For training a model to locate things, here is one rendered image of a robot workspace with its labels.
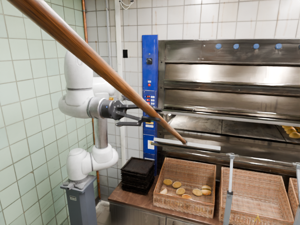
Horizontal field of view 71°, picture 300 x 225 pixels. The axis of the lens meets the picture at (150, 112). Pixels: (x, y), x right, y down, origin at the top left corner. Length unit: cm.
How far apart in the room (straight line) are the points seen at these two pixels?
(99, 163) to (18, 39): 111
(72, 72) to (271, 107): 177
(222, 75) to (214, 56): 20
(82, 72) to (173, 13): 144
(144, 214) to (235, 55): 172
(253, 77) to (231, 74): 19
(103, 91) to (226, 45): 120
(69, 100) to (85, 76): 12
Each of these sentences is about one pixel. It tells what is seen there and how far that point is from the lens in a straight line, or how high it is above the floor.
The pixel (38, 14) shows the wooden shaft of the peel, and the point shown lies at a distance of 32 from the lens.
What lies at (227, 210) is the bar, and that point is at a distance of 193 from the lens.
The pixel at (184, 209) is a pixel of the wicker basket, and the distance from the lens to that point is 213.
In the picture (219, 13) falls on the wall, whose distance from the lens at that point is 210.
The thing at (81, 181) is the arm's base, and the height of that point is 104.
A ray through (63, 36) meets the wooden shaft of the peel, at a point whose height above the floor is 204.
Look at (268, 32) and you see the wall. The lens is 211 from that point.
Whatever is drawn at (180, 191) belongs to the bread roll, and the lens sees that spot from 229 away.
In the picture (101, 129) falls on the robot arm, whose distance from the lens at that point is 159.
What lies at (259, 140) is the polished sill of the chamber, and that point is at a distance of 228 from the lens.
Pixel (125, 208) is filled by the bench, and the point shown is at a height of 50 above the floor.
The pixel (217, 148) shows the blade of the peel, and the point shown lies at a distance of 175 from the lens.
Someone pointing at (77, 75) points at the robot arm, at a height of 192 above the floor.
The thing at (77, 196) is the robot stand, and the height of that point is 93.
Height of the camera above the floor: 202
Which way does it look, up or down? 17 degrees down
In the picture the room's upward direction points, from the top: straight up
